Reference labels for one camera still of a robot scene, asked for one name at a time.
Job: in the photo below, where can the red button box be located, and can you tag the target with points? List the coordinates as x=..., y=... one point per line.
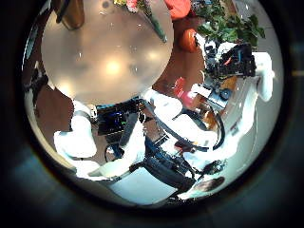
x=183, y=95

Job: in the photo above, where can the orange sofa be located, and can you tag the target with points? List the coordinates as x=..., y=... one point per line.
x=179, y=8

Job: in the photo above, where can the green leafy potted plant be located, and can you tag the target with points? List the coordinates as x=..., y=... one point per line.
x=228, y=25

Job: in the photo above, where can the orange plant pot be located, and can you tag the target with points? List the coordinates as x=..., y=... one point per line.
x=189, y=40

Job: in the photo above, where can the dark-haired person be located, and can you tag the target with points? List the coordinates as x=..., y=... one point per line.
x=212, y=184

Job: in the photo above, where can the gold metal vase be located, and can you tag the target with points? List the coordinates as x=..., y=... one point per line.
x=71, y=14

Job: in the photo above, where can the black monitor screen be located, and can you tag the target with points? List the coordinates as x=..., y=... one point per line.
x=112, y=120

